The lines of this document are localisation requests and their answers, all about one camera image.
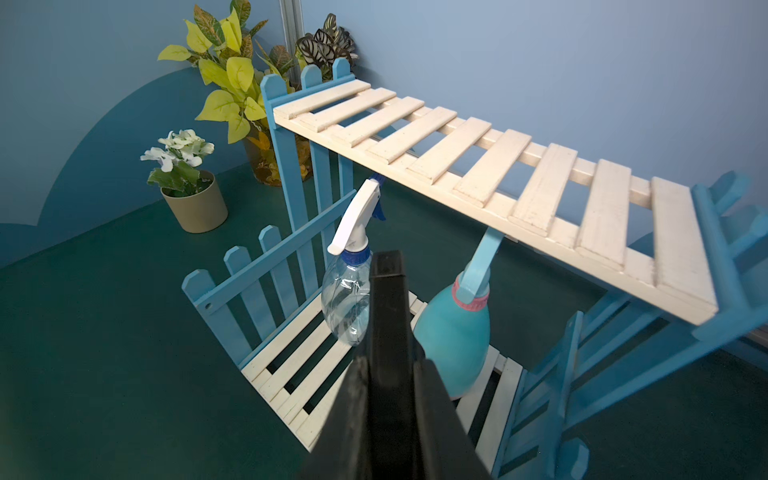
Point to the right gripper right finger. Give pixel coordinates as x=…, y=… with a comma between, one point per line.
x=443, y=449

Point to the teal watering bottle pink collar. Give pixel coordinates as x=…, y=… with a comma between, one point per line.
x=454, y=328

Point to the clear spray bottle white nozzle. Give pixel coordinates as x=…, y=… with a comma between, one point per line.
x=346, y=285

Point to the green leafy plant glass vase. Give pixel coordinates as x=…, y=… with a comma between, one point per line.
x=228, y=55

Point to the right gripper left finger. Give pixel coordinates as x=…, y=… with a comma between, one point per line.
x=369, y=432

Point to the white flower small beige pot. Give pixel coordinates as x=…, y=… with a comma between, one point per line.
x=193, y=195

